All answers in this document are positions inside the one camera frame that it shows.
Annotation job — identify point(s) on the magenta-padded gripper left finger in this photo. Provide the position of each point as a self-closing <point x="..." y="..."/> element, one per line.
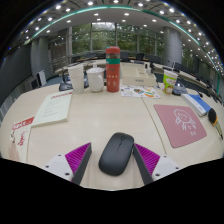
<point x="77" y="156"/>

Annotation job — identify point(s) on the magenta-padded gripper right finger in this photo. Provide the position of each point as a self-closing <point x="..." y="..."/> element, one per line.
<point x="148" y="158"/>

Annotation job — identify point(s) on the black computer mouse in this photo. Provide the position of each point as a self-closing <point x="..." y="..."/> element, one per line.
<point x="116" y="155"/>

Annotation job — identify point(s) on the pink mouse pad with drawing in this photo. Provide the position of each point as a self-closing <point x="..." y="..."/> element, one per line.
<point x="178" y="125"/>

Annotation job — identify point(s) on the cream booklet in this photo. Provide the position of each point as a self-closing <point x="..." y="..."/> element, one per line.
<point x="53" y="108"/>

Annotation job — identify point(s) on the red and white leaflet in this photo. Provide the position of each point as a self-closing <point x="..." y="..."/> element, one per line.
<point x="20" y="138"/>

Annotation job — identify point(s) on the colourful sticker sheet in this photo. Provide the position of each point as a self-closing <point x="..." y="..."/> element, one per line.
<point x="138" y="91"/>

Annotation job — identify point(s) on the black conference microphone console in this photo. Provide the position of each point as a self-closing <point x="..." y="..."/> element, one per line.
<point x="180" y="89"/>
<point x="64" y="86"/>

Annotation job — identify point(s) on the blue and white book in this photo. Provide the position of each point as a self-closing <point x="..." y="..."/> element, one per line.
<point x="197" y="104"/>

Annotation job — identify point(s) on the white lidded mug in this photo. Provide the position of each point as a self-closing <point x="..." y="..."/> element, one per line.
<point x="95" y="80"/>

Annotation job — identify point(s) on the printed paper cup with straw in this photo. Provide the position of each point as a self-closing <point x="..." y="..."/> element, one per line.
<point x="169" y="82"/>

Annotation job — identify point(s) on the beige cardboard box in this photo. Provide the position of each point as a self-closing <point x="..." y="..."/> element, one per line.
<point x="136" y="78"/>

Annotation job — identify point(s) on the white standing board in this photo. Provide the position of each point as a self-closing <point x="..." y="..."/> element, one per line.
<point x="41" y="78"/>

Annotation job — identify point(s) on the red thermos bottle green band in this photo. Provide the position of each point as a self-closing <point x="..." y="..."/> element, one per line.
<point x="113" y="71"/>

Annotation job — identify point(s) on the group of dark office chairs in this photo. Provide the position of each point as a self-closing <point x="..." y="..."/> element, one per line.
<point x="153" y="59"/>

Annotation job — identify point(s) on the group of ceiling lights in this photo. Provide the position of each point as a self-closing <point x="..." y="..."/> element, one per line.
<point x="90" y="3"/>

